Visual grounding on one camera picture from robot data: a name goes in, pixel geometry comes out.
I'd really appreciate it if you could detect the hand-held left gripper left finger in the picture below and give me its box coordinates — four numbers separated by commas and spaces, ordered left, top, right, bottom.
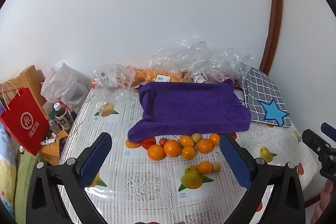
25, 132, 113, 224

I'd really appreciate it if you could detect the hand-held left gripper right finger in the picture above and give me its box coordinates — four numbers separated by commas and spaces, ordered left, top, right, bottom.
219, 133, 306, 224

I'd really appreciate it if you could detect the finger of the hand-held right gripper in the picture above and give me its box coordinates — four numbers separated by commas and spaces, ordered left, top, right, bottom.
302, 129, 332, 159
321, 122, 336, 141

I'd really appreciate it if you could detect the orange mandarin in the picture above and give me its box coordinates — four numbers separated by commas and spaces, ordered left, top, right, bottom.
147, 144, 165, 161
198, 161, 213, 174
179, 135, 195, 148
182, 146, 196, 160
197, 138, 214, 153
209, 133, 221, 147
163, 139, 181, 157

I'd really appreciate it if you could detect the person's right hand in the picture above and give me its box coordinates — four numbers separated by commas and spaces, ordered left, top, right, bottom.
311, 179, 336, 224

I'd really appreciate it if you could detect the wooden side table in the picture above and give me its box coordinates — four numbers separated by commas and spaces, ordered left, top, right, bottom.
38, 130, 69, 167

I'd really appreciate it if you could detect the small clear bottle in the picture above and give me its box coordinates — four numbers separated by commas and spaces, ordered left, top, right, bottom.
49, 120, 62, 135

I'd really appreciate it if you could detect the dark drink bottle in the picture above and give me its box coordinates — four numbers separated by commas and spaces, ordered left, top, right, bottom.
54, 103, 74, 130

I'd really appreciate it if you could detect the fruit print tablecloth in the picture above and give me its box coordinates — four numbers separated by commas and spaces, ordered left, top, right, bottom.
59, 67, 318, 224

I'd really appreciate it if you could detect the purple towel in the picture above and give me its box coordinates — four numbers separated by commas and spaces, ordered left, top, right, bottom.
128, 80, 252, 143

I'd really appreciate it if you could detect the grey plaid star cushion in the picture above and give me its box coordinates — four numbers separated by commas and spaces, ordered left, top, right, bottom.
241, 67, 291, 128

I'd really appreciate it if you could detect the red paper bag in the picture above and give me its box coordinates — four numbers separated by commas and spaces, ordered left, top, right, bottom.
0, 81, 50, 157

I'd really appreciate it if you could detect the white plastic bag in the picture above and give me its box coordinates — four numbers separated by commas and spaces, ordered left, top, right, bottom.
41, 63, 91, 111

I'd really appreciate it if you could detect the small clear plastic bag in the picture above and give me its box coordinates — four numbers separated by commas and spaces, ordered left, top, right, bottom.
94, 63, 136, 106

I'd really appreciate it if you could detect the green printed blanket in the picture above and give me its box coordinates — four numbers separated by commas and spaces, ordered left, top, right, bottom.
0, 124, 40, 217

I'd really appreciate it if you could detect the pile of bagged oranges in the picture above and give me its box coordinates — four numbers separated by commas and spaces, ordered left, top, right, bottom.
134, 69, 184, 83

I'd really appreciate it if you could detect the wooden chair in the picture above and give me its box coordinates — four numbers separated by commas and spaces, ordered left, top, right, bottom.
0, 65, 46, 109

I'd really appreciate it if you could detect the large clear plastic bag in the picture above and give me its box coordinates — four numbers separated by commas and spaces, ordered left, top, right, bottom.
148, 38, 256, 84

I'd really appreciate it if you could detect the brown wooden door frame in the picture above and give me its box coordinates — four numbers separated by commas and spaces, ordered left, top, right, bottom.
259, 0, 284, 75

